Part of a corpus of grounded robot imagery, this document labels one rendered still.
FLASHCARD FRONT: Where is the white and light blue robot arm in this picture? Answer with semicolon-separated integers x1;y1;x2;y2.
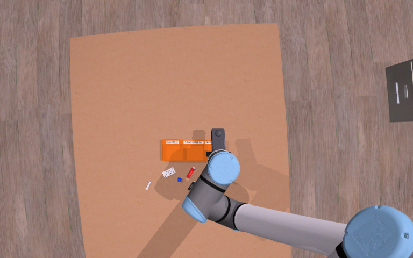
182;128;413;258

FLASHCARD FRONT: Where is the orange bin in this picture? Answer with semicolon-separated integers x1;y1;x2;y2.
162;139;212;161

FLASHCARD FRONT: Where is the white domino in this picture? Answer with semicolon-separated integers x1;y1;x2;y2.
162;167;176;178

